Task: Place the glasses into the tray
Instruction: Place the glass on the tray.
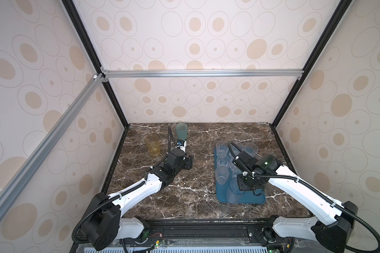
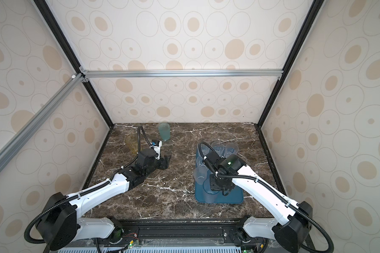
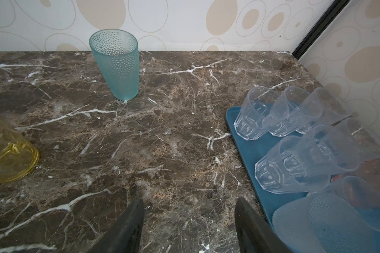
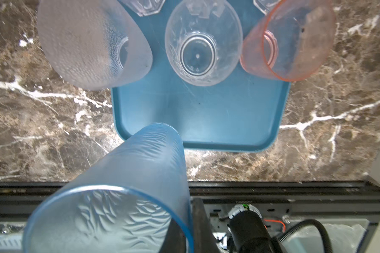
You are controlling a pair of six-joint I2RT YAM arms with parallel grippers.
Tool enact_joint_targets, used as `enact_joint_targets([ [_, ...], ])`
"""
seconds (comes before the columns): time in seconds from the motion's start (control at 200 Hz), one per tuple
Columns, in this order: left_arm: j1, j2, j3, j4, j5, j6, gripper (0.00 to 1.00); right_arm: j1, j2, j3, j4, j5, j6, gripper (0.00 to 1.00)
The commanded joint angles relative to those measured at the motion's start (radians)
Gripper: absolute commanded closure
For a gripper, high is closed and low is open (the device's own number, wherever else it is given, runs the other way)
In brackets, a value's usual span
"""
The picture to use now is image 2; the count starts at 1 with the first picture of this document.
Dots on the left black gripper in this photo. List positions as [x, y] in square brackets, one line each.
[165, 161]

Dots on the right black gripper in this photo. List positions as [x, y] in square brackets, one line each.
[218, 184]

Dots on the teal plastic tray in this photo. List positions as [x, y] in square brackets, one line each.
[234, 197]

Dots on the frosted grey cup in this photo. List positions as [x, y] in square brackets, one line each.
[200, 174]

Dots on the yellow plastic cup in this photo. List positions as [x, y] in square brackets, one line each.
[131, 142]

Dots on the clear textured cup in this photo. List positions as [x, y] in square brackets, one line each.
[199, 162]

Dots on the clear faceted cup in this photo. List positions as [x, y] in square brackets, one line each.
[203, 149]
[231, 149]

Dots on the green frosted cup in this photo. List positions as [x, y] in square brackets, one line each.
[164, 131]

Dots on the small clear cup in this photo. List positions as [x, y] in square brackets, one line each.
[218, 147]

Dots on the clear faceted cup front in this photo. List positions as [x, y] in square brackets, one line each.
[203, 149]

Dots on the blue frosted cup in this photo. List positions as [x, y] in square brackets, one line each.
[209, 195]

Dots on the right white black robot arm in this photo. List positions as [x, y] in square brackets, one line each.
[292, 221]

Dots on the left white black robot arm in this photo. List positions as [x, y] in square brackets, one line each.
[62, 219]

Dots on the left diagonal aluminium bar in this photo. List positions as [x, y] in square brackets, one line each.
[8, 152]

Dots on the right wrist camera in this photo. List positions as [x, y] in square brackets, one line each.
[212, 160]

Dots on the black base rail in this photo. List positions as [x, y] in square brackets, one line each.
[219, 231]

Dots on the horizontal aluminium frame bar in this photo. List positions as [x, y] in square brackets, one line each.
[183, 73]

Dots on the left black frame post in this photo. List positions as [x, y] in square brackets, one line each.
[59, 35]

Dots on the black frame post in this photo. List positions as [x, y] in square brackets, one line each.
[295, 49]
[59, 35]

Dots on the right black frame post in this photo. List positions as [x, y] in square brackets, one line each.
[295, 49]

